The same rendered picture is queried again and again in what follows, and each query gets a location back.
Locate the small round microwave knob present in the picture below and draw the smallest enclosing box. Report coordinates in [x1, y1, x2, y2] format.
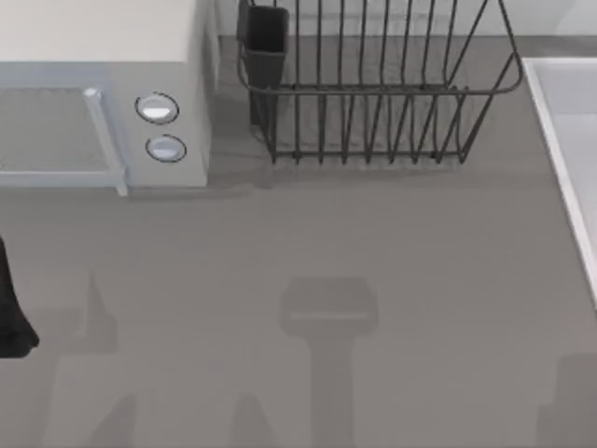
[145, 133, 188, 164]

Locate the dark wire dish rack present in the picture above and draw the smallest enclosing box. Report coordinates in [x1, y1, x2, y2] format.
[236, 0, 523, 166]

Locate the dark grey cutlery holder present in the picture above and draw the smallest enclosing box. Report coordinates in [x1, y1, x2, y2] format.
[237, 0, 291, 126]

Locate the microwave oven door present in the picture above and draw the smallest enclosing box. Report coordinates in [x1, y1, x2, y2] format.
[0, 62, 129, 197]

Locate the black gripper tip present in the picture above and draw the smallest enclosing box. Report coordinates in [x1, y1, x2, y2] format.
[0, 236, 40, 359]

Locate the pale microwave oven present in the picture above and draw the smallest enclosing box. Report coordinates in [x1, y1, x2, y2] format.
[0, 0, 220, 197]

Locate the white sink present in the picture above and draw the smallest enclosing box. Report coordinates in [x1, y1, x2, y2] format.
[521, 57, 597, 313]

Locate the large round microwave knob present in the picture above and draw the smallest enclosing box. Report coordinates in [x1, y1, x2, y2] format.
[133, 91, 181, 126]

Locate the microwave door handle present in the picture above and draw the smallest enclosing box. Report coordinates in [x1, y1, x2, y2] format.
[83, 86, 130, 197]

